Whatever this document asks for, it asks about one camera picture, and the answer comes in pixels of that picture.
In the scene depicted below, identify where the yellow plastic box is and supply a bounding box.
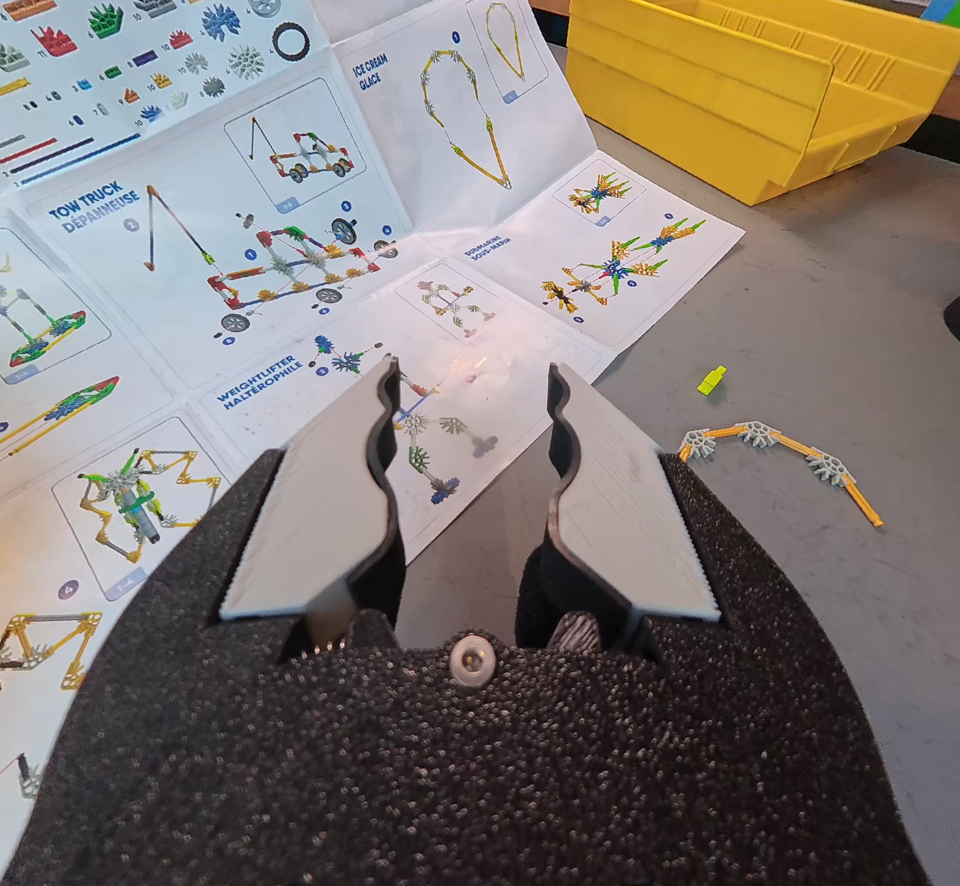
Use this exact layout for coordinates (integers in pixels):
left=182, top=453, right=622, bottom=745
left=566, top=0, right=960, bottom=207

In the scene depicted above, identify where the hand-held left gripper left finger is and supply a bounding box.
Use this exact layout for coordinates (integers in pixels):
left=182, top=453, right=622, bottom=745
left=219, top=357, right=406, bottom=652

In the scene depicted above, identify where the white building instruction sheet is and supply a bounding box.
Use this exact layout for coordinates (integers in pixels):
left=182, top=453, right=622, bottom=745
left=0, top=0, right=747, bottom=805

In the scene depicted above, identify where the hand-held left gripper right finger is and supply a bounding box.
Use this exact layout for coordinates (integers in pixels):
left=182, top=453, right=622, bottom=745
left=546, top=361, right=723, bottom=653

